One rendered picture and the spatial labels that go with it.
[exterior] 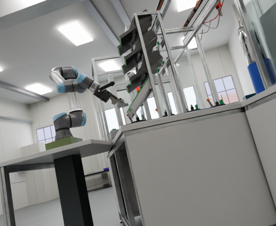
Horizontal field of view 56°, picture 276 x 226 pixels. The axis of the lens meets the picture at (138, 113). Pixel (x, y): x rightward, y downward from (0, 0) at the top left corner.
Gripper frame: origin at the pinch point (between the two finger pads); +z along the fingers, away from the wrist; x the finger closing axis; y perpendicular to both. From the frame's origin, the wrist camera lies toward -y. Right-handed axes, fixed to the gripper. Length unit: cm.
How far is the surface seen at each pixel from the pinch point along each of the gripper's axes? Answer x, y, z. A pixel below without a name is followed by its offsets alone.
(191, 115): 55, -13, 32
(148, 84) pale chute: 22.3, -18.6, 6.5
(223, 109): 54, -27, 47
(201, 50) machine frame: -106, -110, 60
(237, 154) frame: 61, -9, 65
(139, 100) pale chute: 24.1, -6.1, 7.1
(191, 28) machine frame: -108, -124, 36
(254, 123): 63, -28, 62
